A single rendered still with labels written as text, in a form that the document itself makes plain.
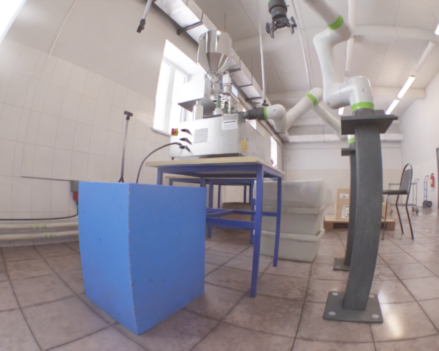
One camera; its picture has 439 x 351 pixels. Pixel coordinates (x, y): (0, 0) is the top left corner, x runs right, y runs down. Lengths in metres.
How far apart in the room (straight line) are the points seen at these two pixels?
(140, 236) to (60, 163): 1.57
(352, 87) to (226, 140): 0.74
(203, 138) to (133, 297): 0.93
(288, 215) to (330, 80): 1.12
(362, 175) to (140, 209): 0.92
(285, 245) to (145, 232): 1.33
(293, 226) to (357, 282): 0.92
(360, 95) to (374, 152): 0.28
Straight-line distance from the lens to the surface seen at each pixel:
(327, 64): 1.29
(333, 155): 11.62
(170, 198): 0.85
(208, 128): 1.26
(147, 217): 0.77
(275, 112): 1.39
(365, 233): 1.02
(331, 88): 1.20
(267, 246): 1.92
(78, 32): 2.69
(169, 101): 3.95
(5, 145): 2.09
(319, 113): 1.85
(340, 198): 3.55
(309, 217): 1.75
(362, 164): 1.01
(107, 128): 2.48
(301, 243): 1.80
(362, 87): 1.12
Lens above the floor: 0.59
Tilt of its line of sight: 4 degrees up
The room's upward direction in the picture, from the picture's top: 2 degrees clockwise
